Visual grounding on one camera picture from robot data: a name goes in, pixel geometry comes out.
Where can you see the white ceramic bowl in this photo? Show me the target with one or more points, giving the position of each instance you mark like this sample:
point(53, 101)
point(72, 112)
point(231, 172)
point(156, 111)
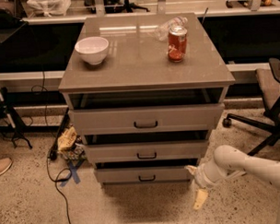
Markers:
point(92, 50)

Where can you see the clear plastic bottle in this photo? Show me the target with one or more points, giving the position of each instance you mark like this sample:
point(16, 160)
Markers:
point(162, 31)

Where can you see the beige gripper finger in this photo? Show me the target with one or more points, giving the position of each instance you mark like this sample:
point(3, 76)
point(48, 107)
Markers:
point(191, 169)
point(200, 197)

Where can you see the beige shoe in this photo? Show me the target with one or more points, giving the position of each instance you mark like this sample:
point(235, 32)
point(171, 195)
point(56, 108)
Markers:
point(5, 164)

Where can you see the grey bottom drawer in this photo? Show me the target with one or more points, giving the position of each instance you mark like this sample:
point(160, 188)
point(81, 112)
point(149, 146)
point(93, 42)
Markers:
point(149, 175)

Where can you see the red soda can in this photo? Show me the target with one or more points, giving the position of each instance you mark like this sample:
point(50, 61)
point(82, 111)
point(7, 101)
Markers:
point(177, 39)

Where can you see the grey drawer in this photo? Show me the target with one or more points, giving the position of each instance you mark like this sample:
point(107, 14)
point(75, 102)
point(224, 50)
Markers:
point(144, 119)
point(146, 151)
point(149, 175)

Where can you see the grey top drawer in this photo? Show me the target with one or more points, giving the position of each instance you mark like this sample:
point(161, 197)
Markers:
point(144, 119)

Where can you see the yellow snack bag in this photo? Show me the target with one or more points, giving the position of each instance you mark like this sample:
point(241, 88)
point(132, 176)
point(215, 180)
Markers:
point(67, 138)

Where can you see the grey middle drawer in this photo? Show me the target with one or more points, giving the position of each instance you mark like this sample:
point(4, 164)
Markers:
point(146, 151)

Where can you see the white plastic bag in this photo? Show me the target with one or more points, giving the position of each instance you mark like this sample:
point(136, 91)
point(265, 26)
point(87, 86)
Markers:
point(49, 8)

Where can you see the black office chair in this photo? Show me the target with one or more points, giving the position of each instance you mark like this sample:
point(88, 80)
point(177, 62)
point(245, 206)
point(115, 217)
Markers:
point(269, 83)

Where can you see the black tripod stand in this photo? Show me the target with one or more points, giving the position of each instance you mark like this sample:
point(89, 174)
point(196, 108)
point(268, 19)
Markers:
point(16, 125)

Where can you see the grey drawer cabinet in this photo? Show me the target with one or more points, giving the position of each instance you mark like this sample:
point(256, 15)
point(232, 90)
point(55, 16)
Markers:
point(137, 73)

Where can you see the blue tape cross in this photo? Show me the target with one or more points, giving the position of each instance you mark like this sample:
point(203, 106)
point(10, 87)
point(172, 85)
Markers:
point(73, 167)

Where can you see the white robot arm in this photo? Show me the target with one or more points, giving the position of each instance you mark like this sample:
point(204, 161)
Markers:
point(228, 162)

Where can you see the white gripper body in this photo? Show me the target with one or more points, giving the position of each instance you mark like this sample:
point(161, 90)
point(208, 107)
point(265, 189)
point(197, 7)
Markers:
point(200, 177)

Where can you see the black power adapter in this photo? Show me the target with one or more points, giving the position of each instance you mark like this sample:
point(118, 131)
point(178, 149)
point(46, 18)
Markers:
point(53, 153)

